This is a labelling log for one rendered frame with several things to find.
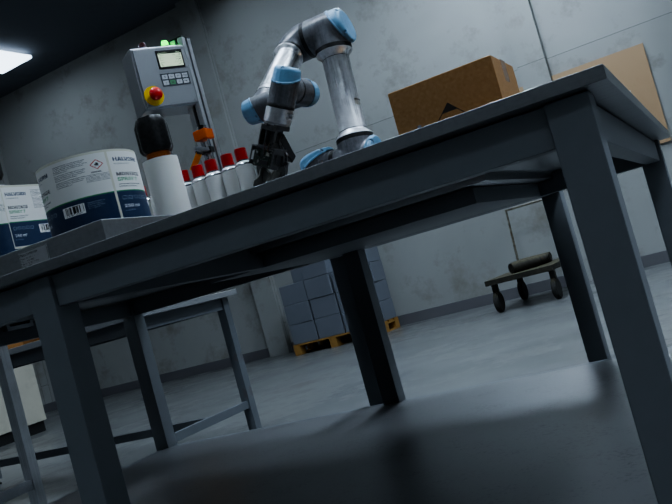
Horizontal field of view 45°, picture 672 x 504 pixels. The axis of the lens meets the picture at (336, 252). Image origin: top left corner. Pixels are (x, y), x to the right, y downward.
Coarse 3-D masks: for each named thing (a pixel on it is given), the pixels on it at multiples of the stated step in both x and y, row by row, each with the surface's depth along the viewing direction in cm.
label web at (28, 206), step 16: (0, 192) 182; (16, 192) 185; (32, 192) 189; (16, 208) 184; (32, 208) 188; (16, 224) 183; (32, 224) 187; (48, 224) 190; (16, 240) 182; (32, 240) 186
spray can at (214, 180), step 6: (204, 162) 228; (210, 162) 227; (210, 168) 227; (216, 168) 228; (210, 174) 226; (216, 174) 226; (210, 180) 226; (216, 180) 226; (222, 180) 227; (210, 186) 226; (216, 186) 226; (222, 186) 227; (210, 192) 227; (216, 192) 226; (222, 192) 226; (210, 198) 228; (216, 198) 226
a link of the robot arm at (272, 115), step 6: (270, 108) 214; (276, 108) 213; (264, 114) 216; (270, 114) 214; (276, 114) 213; (282, 114) 213; (288, 114) 215; (264, 120) 216; (270, 120) 214; (276, 120) 214; (282, 120) 214; (288, 120) 215; (288, 126) 217
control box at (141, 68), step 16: (144, 48) 239; (160, 48) 241; (176, 48) 243; (128, 64) 240; (144, 64) 238; (128, 80) 243; (144, 80) 237; (160, 80) 239; (144, 96) 236; (176, 96) 241; (192, 96) 243; (144, 112) 238; (160, 112) 242; (176, 112) 247
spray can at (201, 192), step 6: (192, 168) 230; (198, 168) 230; (198, 174) 230; (204, 174) 231; (198, 180) 229; (204, 180) 229; (198, 186) 229; (204, 186) 229; (198, 192) 229; (204, 192) 229; (198, 198) 229; (204, 198) 229; (198, 204) 230
